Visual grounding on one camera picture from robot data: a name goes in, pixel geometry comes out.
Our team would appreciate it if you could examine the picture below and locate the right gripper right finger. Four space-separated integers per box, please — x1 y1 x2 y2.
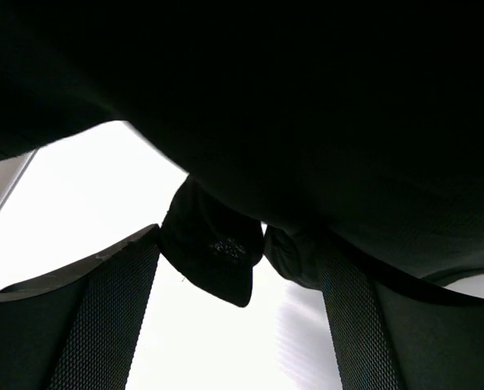
316 236 484 390

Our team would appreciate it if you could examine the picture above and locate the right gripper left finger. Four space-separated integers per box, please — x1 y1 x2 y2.
0 224 159 390

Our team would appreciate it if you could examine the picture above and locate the black t-shirt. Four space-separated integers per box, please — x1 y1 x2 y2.
0 1 484 306

